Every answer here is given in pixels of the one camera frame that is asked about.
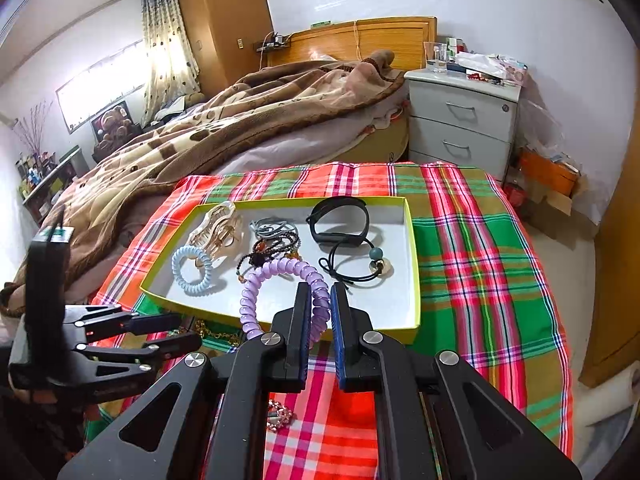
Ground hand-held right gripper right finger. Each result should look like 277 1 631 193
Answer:
329 282 584 480

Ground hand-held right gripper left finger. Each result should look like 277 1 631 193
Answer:
57 282 313 480

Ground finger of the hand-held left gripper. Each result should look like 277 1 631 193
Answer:
65 304 184 339
75 333 204 374

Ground gold chain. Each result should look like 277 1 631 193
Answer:
192 317 243 348

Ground purple spiral hair tie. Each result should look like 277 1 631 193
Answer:
240 259 331 348

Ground blue spiral hair tie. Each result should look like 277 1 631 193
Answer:
171 245 226 298

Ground yellow-green cardboard box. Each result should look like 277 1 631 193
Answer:
139 196 422 346

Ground black beaded hair tie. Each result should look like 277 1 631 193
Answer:
317 227 393 291

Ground dark beaded bracelet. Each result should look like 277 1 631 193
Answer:
234 230 303 286

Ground black fitness band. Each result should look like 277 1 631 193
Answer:
306 198 373 246

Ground grey hair band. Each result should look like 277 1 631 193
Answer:
248 217 301 242

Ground pearly white hair claw clip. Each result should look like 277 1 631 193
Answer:
187 200 245 266

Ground shelf with bottles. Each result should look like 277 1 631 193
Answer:
15 145 91 226

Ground plaid cloth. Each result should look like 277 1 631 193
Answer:
82 160 573 480

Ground mauve duvet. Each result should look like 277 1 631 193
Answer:
200 122 401 177

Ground teddy bear picture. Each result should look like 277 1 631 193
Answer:
90 101 136 158

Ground brown patterned blanket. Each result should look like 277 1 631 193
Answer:
0 50 406 321

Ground dried branches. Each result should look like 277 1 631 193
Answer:
10 102 53 156

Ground window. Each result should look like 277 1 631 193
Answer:
55 40 151 133

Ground open cardboard box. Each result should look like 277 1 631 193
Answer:
529 191 574 219

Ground grey nightstand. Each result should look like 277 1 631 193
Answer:
404 67 523 183

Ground orange box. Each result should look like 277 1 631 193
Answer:
517 150 581 198

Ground dotted cream curtain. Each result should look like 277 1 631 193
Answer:
140 0 201 128

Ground wooden cabinet door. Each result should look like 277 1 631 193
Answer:
580 110 640 388

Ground power strip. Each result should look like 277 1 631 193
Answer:
255 32 293 54

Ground wooden headboard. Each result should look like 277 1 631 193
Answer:
267 16 438 73

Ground clear plastic bag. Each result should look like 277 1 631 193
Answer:
520 95 601 221

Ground pile of small toiletries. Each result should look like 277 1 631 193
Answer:
422 37 529 86

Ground tall wooden wardrobe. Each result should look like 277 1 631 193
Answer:
175 0 275 91

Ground pearl bead chain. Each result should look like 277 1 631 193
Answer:
265 399 297 433

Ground wooden bed frame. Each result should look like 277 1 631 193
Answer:
345 120 409 164

